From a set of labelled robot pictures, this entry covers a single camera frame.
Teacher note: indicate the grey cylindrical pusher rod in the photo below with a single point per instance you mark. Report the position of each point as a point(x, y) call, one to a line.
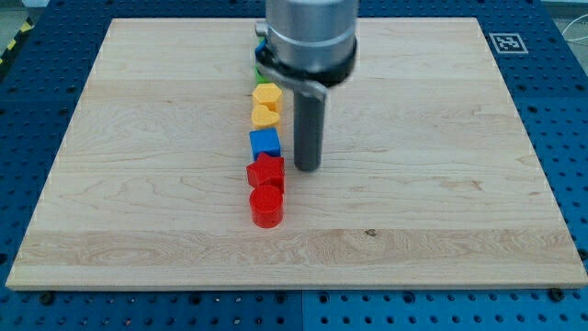
point(307, 132)

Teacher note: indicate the black clamp with metal bracket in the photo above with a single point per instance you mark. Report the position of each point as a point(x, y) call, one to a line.
point(315, 84)

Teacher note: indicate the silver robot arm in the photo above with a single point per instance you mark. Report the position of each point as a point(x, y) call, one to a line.
point(308, 47)

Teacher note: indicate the blue block behind arm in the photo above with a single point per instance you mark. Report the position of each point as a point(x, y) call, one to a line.
point(260, 50)

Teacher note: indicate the yellow hexagon block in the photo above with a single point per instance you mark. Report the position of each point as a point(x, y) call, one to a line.
point(269, 95)

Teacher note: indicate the yellow heart block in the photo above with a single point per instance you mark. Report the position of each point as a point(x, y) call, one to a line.
point(264, 118)

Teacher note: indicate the blue cube block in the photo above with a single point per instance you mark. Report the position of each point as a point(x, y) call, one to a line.
point(265, 141)

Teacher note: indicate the green block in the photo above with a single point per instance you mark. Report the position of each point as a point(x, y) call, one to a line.
point(259, 78)

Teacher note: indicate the red star block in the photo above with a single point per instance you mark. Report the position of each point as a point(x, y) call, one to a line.
point(267, 170)

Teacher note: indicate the red cylinder block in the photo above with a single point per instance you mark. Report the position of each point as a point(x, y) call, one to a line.
point(266, 203)

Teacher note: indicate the wooden board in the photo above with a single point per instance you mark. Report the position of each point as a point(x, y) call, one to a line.
point(428, 179)

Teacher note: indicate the white fiducial marker tag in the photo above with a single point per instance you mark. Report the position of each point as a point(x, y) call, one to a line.
point(508, 43)

